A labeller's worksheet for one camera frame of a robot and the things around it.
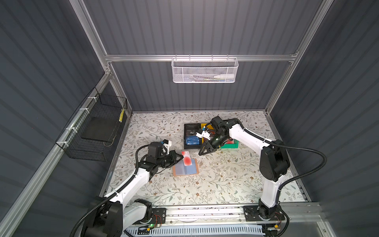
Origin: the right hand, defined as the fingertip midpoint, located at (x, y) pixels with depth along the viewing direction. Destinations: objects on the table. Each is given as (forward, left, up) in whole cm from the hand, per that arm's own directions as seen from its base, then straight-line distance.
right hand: (203, 153), depth 81 cm
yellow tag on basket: (+17, +47, +12) cm, 51 cm away
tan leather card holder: (-3, +14, -14) cm, 20 cm away
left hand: (-3, +10, -1) cm, 10 cm away
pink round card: (-1, +9, -4) cm, 10 cm away
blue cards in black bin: (+17, +6, -13) cm, 22 cm away
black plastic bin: (+27, +8, -12) cm, 30 cm away
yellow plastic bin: (+13, -3, +8) cm, 16 cm away
